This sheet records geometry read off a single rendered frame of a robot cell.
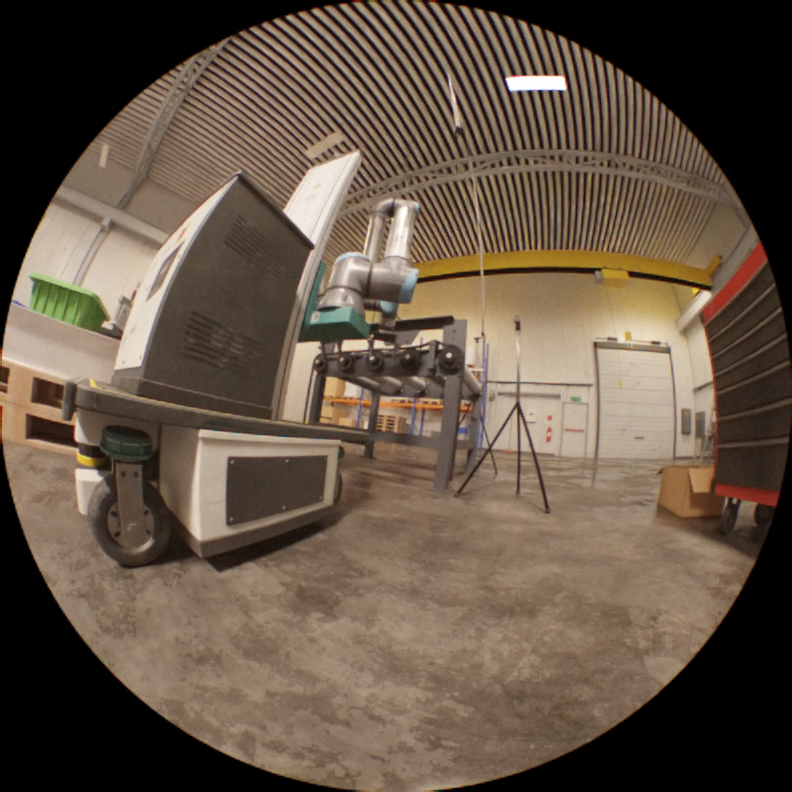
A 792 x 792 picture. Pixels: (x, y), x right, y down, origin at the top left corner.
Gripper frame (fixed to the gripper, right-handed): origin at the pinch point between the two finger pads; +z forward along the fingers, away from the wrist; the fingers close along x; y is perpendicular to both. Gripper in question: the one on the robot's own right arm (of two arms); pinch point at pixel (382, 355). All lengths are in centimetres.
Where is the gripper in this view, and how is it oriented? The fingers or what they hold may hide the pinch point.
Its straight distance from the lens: 145.3
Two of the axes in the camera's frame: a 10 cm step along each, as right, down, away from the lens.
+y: -2.4, 2.4, -9.4
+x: 9.6, 2.1, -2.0
